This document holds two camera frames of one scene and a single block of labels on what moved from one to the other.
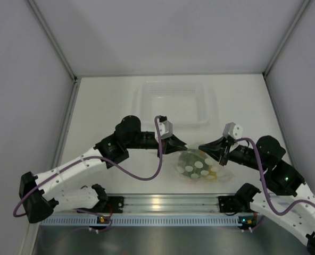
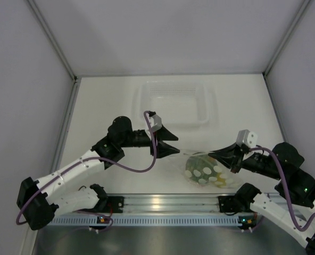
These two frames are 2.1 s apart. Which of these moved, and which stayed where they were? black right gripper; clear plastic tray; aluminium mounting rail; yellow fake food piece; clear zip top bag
Moved: black right gripper; yellow fake food piece; clear zip top bag
Stayed: clear plastic tray; aluminium mounting rail
